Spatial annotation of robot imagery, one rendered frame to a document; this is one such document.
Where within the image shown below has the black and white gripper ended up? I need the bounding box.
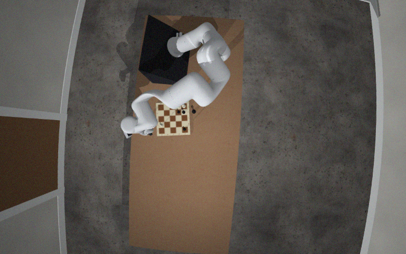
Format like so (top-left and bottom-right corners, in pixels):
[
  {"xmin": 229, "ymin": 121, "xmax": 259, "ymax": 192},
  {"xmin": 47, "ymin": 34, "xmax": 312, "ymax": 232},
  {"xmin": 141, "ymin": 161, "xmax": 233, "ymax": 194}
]
[{"xmin": 144, "ymin": 129, "xmax": 154, "ymax": 135}]

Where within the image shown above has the brown and cream chessboard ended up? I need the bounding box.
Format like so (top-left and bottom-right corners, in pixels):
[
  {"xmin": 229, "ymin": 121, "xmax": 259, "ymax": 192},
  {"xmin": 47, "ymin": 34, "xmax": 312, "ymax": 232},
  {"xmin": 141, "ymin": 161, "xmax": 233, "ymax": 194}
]
[{"xmin": 156, "ymin": 101, "xmax": 190, "ymax": 136}]

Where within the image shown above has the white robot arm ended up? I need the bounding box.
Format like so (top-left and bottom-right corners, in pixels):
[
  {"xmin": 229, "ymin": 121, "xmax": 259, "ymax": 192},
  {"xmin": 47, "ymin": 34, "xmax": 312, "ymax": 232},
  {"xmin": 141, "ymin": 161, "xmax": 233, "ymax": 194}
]
[{"xmin": 121, "ymin": 22, "xmax": 230, "ymax": 138}]

